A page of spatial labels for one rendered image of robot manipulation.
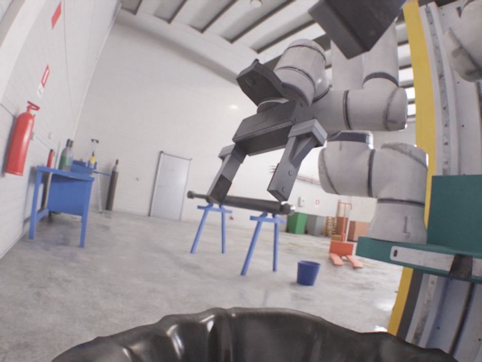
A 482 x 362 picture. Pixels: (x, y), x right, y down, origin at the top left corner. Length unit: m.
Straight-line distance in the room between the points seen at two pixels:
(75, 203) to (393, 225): 4.44
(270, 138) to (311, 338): 0.33
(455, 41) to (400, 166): 0.46
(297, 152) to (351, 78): 0.57
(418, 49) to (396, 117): 1.54
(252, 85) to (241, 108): 10.28
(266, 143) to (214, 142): 9.40
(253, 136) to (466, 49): 0.34
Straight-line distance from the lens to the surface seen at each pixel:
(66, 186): 4.65
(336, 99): 0.55
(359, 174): 0.78
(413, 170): 0.78
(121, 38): 9.87
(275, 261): 3.76
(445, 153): 0.94
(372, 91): 0.55
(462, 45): 0.40
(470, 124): 0.99
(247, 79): 0.41
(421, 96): 1.86
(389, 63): 0.63
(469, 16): 0.41
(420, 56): 2.01
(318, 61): 0.52
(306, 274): 3.28
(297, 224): 11.45
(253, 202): 3.58
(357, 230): 12.04
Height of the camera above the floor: 0.84
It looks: 5 degrees up
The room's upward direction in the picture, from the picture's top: 9 degrees clockwise
